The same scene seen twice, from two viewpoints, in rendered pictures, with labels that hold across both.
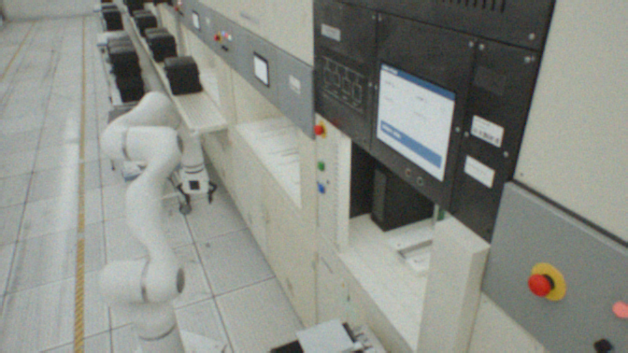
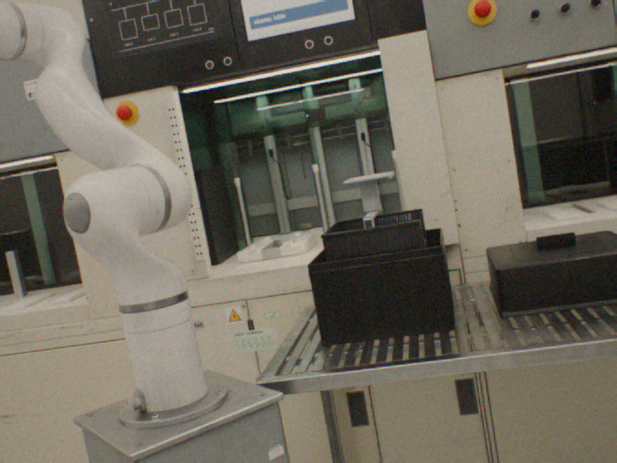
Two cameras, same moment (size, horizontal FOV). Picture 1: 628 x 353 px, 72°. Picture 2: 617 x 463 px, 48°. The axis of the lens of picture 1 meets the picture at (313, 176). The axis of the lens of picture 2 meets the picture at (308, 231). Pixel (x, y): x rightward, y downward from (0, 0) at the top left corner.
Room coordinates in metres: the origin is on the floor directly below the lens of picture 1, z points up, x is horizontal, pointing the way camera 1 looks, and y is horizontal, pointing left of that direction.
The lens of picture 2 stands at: (0.02, 1.31, 1.15)
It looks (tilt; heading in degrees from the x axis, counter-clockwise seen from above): 6 degrees down; 304
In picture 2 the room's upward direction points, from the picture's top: 10 degrees counter-clockwise
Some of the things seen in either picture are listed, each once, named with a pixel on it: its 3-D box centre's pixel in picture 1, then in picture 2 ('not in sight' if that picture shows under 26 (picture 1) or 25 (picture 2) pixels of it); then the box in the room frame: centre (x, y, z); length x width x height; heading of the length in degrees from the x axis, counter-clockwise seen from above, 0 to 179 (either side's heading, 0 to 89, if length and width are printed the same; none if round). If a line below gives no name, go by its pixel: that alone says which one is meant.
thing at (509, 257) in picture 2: not in sight; (559, 264); (0.43, -0.21, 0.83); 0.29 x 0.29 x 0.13; 23
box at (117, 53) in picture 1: (124, 61); not in sight; (4.49, 1.92, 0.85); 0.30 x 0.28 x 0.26; 23
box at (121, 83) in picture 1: (130, 86); not in sight; (4.49, 1.93, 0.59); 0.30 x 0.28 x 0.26; 24
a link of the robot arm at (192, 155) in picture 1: (189, 146); not in sight; (1.53, 0.48, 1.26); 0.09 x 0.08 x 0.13; 89
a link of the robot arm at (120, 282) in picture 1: (137, 296); (126, 239); (0.93, 0.52, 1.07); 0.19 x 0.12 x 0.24; 89
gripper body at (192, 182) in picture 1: (195, 178); not in sight; (1.53, 0.48, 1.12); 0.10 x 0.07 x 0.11; 89
